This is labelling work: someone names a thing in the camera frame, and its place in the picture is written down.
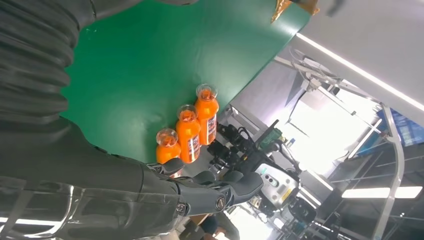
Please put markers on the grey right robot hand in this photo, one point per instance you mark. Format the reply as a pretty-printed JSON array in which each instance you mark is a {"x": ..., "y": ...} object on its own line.
[{"x": 82, "y": 185}]

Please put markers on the orange juice bottle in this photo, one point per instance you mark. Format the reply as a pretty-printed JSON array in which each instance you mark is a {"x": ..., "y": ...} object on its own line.
[
  {"x": 206, "y": 112},
  {"x": 187, "y": 136},
  {"x": 167, "y": 152}
]

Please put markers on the green table mat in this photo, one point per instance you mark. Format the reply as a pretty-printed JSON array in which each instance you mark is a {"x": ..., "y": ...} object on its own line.
[{"x": 149, "y": 66}]

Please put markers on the person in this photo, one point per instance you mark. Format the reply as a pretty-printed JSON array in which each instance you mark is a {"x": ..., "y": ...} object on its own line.
[{"x": 215, "y": 227}]

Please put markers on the black and grey machine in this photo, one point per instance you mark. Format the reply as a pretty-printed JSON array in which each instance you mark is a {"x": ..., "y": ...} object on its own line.
[{"x": 278, "y": 185}]

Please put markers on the yellow film wrapped box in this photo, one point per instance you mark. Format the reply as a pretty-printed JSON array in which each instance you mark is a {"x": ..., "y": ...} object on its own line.
[{"x": 281, "y": 6}]

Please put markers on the blue panel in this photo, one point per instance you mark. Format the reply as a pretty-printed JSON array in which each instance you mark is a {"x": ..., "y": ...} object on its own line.
[{"x": 407, "y": 129}]

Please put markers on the white metal desk frame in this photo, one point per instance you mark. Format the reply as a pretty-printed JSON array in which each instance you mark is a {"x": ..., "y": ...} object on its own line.
[{"x": 394, "y": 132}]

